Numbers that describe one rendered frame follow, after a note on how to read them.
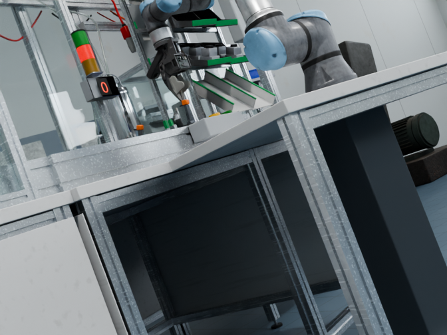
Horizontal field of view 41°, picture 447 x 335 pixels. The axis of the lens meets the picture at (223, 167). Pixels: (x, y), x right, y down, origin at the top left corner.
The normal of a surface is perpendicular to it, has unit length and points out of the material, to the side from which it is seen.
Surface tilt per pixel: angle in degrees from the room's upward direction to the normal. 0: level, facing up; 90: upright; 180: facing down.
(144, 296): 90
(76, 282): 90
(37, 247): 90
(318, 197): 90
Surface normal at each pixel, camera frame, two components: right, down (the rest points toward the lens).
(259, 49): -0.73, 0.40
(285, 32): 0.44, -0.35
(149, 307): 0.75, -0.31
